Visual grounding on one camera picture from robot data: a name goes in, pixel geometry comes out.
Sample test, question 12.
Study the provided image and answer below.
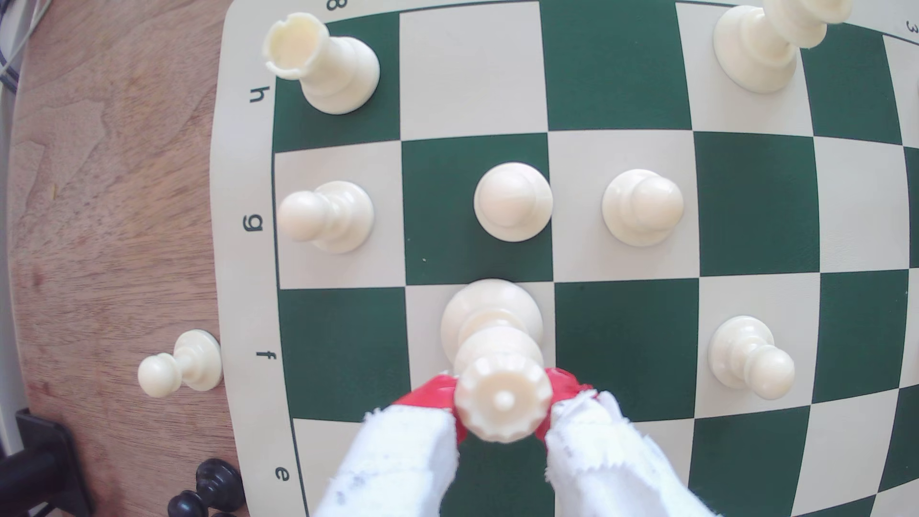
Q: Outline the white chess rook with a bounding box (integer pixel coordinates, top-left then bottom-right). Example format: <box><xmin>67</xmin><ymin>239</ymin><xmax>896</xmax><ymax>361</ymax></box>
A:
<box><xmin>263</xmin><ymin>12</ymin><xmax>381</xmax><ymax>116</ymax></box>

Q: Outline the green and cream chess mat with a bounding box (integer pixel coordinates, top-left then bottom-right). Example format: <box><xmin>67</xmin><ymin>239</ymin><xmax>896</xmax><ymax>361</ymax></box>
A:
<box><xmin>210</xmin><ymin>0</ymin><xmax>919</xmax><ymax>517</ymax></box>

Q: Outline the white chess pawn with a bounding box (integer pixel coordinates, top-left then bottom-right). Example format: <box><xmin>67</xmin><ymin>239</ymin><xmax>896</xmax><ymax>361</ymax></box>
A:
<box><xmin>473</xmin><ymin>161</ymin><xmax>554</xmax><ymax>244</ymax></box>
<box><xmin>708</xmin><ymin>315</ymin><xmax>796</xmax><ymax>402</ymax></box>
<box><xmin>602</xmin><ymin>169</ymin><xmax>685</xmax><ymax>248</ymax></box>
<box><xmin>137</xmin><ymin>329</ymin><xmax>224</xmax><ymax>399</ymax></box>
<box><xmin>277</xmin><ymin>180</ymin><xmax>376</xmax><ymax>255</ymax></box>

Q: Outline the gray cable bundle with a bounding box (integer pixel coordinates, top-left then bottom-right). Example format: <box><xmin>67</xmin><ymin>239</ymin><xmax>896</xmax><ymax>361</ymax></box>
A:
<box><xmin>0</xmin><ymin>0</ymin><xmax>53</xmax><ymax>96</ymax></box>

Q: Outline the gripper finger white cloth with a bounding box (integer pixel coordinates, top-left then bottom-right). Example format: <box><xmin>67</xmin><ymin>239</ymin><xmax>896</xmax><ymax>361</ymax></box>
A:
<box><xmin>314</xmin><ymin>373</ymin><xmax>469</xmax><ymax>517</ymax></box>
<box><xmin>535</xmin><ymin>368</ymin><xmax>720</xmax><ymax>517</ymax></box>

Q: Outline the black chess pawn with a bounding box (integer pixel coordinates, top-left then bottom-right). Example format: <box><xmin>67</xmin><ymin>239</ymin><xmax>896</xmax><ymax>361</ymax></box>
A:
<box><xmin>167</xmin><ymin>458</ymin><xmax>247</xmax><ymax>517</ymax></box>

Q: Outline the white chess king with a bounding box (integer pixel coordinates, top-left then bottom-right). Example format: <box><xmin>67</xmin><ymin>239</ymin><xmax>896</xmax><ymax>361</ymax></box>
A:
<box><xmin>713</xmin><ymin>0</ymin><xmax>855</xmax><ymax>95</ymax></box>

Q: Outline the white chess queen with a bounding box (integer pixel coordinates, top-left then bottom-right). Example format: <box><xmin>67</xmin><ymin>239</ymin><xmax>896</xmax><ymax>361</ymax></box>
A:
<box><xmin>440</xmin><ymin>279</ymin><xmax>555</xmax><ymax>444</ymax></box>

